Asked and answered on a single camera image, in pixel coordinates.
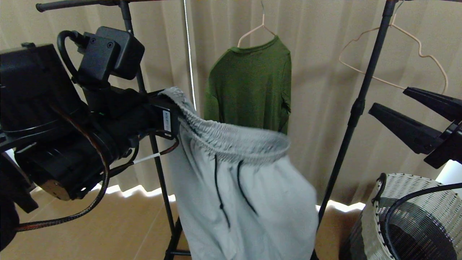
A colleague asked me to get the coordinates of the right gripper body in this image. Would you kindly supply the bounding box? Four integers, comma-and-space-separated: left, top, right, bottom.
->
424, 121, 462, 169

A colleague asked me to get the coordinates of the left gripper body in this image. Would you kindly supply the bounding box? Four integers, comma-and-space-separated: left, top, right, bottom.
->
16, 90, 181, 201

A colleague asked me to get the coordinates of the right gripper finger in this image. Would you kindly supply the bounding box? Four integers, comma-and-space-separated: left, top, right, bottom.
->
368, 103, 443, 155
403, 87, 462, 122

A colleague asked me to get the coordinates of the green printed shirt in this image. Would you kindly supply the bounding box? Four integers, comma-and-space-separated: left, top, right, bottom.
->
204, 35, 292, 135

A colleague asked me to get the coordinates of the pale grey garment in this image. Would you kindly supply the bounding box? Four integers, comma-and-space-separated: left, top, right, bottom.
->
159, 87, 319, 260

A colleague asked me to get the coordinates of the pink clothes hanger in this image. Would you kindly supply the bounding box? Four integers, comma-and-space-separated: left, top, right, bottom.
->
237, 0, 276, 48
339, 0, 449, 95

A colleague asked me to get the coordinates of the white laundry basket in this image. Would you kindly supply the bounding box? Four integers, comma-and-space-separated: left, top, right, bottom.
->
339, 173, 462, 260

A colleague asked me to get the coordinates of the black clothes rack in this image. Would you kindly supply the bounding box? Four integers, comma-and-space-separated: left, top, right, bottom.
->
36, 0, 401, 260

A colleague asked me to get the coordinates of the black cable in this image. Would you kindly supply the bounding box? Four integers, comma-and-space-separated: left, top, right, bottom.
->
14, 105, 180, 231
379, 182, 462, 260

